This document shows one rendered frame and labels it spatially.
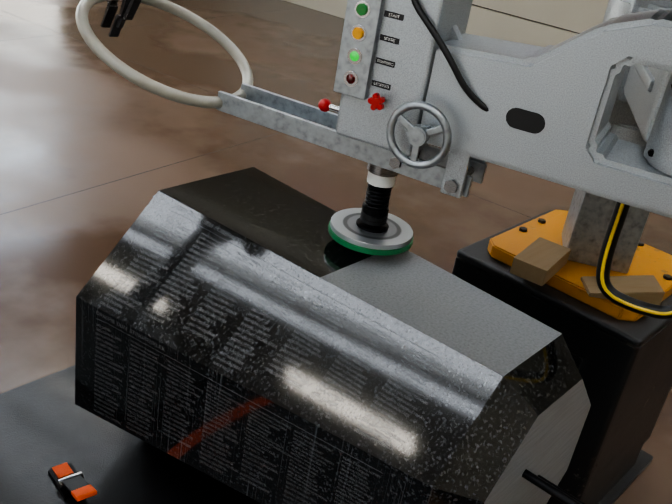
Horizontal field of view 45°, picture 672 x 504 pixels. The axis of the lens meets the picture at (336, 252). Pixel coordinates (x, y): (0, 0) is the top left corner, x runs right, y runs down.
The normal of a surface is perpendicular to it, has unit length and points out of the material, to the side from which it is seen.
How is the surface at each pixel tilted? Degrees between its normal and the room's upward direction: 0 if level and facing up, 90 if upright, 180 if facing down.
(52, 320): 0
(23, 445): 0
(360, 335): 45
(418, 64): 90
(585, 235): 90
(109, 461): 0
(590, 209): 90
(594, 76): 90
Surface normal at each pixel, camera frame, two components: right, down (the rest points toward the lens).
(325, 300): -0.32, -0.43
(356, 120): -0.44, 0.35
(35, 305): 0.15, -0.88
